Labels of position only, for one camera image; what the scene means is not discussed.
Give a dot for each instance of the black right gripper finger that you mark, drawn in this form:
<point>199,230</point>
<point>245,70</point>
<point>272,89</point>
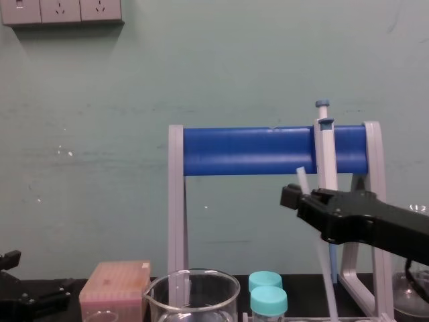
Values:
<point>321,195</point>
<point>291,197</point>

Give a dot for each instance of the clear plastic vial rack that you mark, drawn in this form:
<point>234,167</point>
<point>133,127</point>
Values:
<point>301,319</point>

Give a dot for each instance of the clear glass flask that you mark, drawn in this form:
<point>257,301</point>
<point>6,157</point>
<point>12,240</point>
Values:
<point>412,292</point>

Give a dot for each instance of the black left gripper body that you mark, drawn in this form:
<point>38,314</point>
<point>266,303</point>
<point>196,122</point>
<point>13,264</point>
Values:
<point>10,312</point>

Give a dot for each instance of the blue and grey pipette stand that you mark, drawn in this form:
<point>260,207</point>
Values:
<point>248,151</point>

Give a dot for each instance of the small clear glass dish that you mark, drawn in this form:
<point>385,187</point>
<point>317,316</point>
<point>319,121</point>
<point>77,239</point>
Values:
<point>100,317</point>

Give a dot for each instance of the clear glass beaker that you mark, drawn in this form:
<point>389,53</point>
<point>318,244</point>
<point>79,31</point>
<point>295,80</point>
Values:
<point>191,298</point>

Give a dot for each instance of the white pipette with blue cap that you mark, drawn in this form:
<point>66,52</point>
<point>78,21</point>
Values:
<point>325,157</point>

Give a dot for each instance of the vial with teal cap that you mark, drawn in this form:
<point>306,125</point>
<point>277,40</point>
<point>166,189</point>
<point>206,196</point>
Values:
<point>265,279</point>
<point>268,303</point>

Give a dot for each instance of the grey wall socket panel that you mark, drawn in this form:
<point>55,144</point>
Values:
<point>63,11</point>

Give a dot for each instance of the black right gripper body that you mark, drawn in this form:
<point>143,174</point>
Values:
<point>368,221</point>

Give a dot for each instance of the pink pipette tip box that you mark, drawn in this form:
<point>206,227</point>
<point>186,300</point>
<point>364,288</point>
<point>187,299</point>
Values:
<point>114,288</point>

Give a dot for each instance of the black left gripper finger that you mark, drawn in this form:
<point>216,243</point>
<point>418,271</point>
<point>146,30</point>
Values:
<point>47,298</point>
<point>10,260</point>

